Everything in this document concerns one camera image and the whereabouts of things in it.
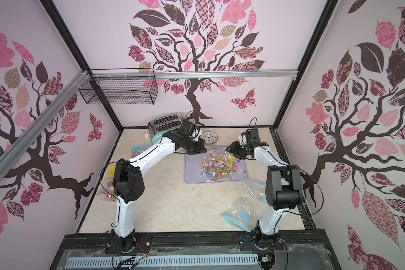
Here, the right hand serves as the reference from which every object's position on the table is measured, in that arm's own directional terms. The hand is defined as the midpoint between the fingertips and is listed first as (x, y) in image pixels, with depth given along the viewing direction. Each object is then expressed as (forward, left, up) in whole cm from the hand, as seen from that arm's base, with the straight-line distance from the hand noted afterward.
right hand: (229, 148), depth 93 cm
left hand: (-5, +13, +3) cm, 14 cm away
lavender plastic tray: (-8, +22, -12) cm, 26 cm away
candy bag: (+9, +58, -10) cm, 59 cm away
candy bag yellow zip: (-1, +6, -6) cm, 8 cm away
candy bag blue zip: (-20, -15, -12) cm, 28 cm away
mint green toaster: (+13, +41, +5) cm, 44 cm away
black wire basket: (+29, +61, +23) cm, 71 cm away
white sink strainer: (+16, +11, -8) cm, 21 cm away
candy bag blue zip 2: (-33, -4, -8) cm, 34 cm away
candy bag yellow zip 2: (-19, +68, -11) cm, 72 cm away
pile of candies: (-7, +9, -10) cm, 15 cm away
